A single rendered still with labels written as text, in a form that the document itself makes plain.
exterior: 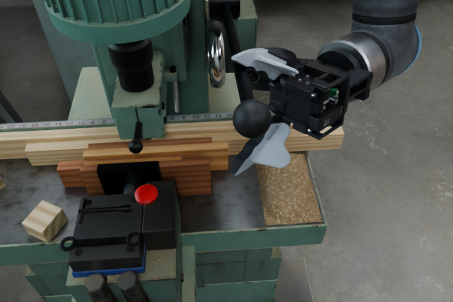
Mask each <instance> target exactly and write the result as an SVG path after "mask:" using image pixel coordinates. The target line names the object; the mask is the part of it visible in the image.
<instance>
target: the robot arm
mask: <svg viewBox="0 0 453 302"><path fill-rule="evenodd" d="M418 1H419V0H353V14H352V24H351V33H350V34H347V35H345V36H343V37H341V38H338V39H336V40H333V41H332V42H329V43H328V44H326V45H325V46H323V47H322V49H321V50H320V51H319V53H318V55H317V58H316V60H315V59H301V58H297V57H296V54H294V53H293V52H292V51H290V50H287V49H283V48H280V47H261V48H255V49H248V50H246V51H242V52H240V53H237V54H236V55H233V56H232V57H231V61H232V62H233V63H236V64H238V65H241V66H244V67H246V69H247V73H248V76H249V81H250V84H251V88H252V90H263V91H269V92H270V103H269V105H268V108H269V109H270V110H271V111H272V112H273V113H275V115H274V116H273V117H272V122H271V124H270V127H269V129H268V131H267V132H266V133H265V134H264V135H262V136H260V137H258V138H251V139H250V140H249V141H248V142H246V143H245V145H244V147H243V149H242V151H240V153H238V155H236V156H235V158H234V162H233V169H232V174H234V175H235V176H236V175H238V174H240V173H242V172H243V171H245V170H246V169H248V168H249V167H250V166H251V165H252V164H254V163H258V164H263V165H267V166H270V167H276V168H284V167H285V166H287V165H288V163H289V162H290V160H291V155H290V154H289V152H288V151H287V149H286V148H285V146H284V143H285V141H286V139H287V138H288V136H289V135H290V132H291V130H290V125H291V123H292V124H293V129H295V130H297V131H299V132H301V133H304V134H307V135H310V136H311V137H313V138H315V139H318V140H321V139H322V138H324V137H326V136H327V135H328V134H329V133H331V132H333V131H334V130H335V129H337V128H339V127H340V126H341V125H343V122H344V114H345V113H346V111H347V107H348V102H352V101H355V100H359V99H360V100H363V101H364V100H366V99H367V98H369V93H370V92H371V91H372V90H375V89H376V88H377V87H379V86H381V85H382V84H384V83H385V82H387V81H388V80H390V79H392V78H393V77H396V76H399V75H400V74H402V73H403V72H405V71H406V70H407V69H408V68H409V67H410V66H411V65H412V64H413V63H414V62H415V60H416V59H417V57H418V56H419V53H420V51H421V44H422V40H421V33H420V31H419V29H418V27H417V26H416V24H415V21H416V15H417V6H418ZM341 106H342V107H341ZM341 109H342V113H341ZM340 114H341V115H340ZM327 126H332V128H330V129H329V130H328V131H326V132H324V133H320V131H321V130H323V129H325V128H326V127H327Z"/></svg>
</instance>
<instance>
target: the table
mask: <svg viewBox="0 0 453 302"><path fill-rule="evenodd" d="M289 153H292V154H304V155H305V159H306V162H307V167H308V169H309V174H310V177H311V182H312V184H313V189H314V192H315V196H316V200H317V202H318V207H319V209H320V214H321V217H322V222H306V223H295V224H275V225H266V223H265V218H264V211H263V206H262V198H261V193H260V185H259V181H258V172H257V168H256V163H254V164H252V165H251V166H250V167H249V168H248V169H246V170H245V171H243V172H242V173H240V174H238V175H236V176H235V175H234V174H232V169H233V162H234V158H235V156H236V155H237V154H236V155H229V169H228V170H217V171H210V175H211V190H212V193H211V194H200V195H178V199H179V208H180V213H181V228H183V231H181V242H182V273H183V275H184V282H182V302H197V284H196V256H195V253H196V252H205V251H224V250H235V249H254V248H264V247H283V246H294V245H313V244H320V243H322V240H323V238H324V234H325V232H326V228H327V226H328V225H327V222H326V217H325V214H324V210H323V208H322V203H321V200H320V196H319V193H318V189H317V185H316V183H315V178H314V176H313V171H312V168H311V164H310V161H309V157H308V153H307V151H295V152H289ZM57 167H58V165H46V166H32V165H31V163H30V161H29V159H28V158H10V159H0V177H1V179H2V180H3V182H4V184H5V185H6V186H5V187H4V188H2V189H0V266H8V265H18V264H37V263H47V262H66V261H68V257H69V251H63V250H61V248H60V242H61V240H62V239H64V238H65V237H69V236H70V237H72V236H73V232H74V228H75V224H76V218H77V215H78V208H79V205H80V199H81V197H82V196H89V194H88V191H87V189H86V187H69V188H65V187H64V185H63V183H62V181H61V179H60V177H59V174H58V172H57ZM42 200H44V201H46V202H48V203H50V204H53V205H55V206H57V207H60V208H62V209H63V211H64V213H65V215H66V217H67V219H68V220H67V222H66V223H65V224H64V225H63V226H62V227H61V229H60V230H59V232H58V233H57V234H56V235H55V236H54V237H53V238H52V240H51V241H50V242H49V243H46V242H44V241H42V240H40V239H38V238H36V237H34V236H32V235H29V234H28V232H27V230H26V229H25V228H24V226H23V224H22V222H23V221H24V220H25V219H26V218H27V217H28V215H29V214H30V213H31V212H32V211H33V210H34V209H35V207H37V205H39V203H41V201H42Z"/></svg>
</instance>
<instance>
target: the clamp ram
mask: <svg viewBox="0 0 453 302"><path fill-rule="evenodd" d="M96 172H97V174H98V178H99V179H100V183H101V185H102V188H103V191H104V194H105V195H115V194H126V193H135V191H136V189H137V188H138V187H140V186H141V185H145V184H146V182H150V181H162V176H161V172H160V165H159V162H158V161H145V162H121V163H109V164H98V166H97V170H96Z"/></svg>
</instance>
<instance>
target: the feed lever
mask: <svg viewBox="0 0 453 302"><path fill-rule="evenodd" d="M208 7H209V18H210V19H211V20H223V21H224V27H225V30H226V37H227V40H228V44H229V50H230V54H231V57H232V56H233V55H236V54H237V53H240V52H242V51H241V47H240V44H239V39H238V36H237V32H236V29H235V25H234V21H233V20H237V19H238V18H239V16H240V0H208ZM232 63H233V62H232ZM233 69H234V73H235V79H236V83H237V89H238V92H239V98H240V102H241V103H240V104H239V105H238V106H237V107H236V108H235V110H234V112H233V125H234V127H235V129H236V130H237V132H238V133H239V134H240V135H242V136H243V137H246V138H258V137H260V136H262V135H264V134H265V133H266V132H267V131H268V129H269V127H270V124H271V122H272V116H271V112H270V110H269V108H268V107H267V106H266V105H265V104H264V103H263V102H261V101H259V100H255V98H254V95H253V91H252V88H251V84H250V81H249V76H248V73H247V69H246V67H244V66H241V65H238V64H236V63H233Z"/></svg>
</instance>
